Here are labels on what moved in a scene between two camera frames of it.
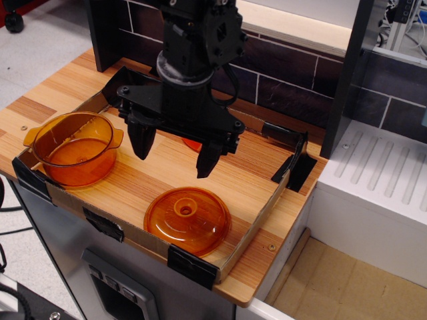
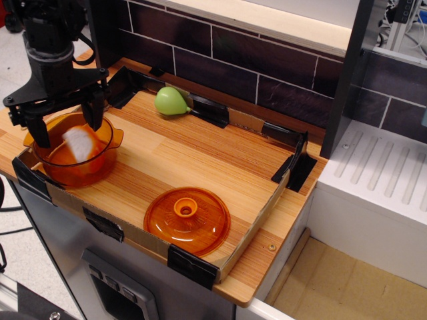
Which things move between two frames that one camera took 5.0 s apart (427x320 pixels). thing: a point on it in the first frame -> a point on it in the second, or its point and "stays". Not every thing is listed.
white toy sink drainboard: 370,200 stays
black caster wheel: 14,23 stays
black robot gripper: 183,104 -> 55,85
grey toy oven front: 102,277 stays
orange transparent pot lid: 191,221 stays
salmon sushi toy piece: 196,147 -> 79,143
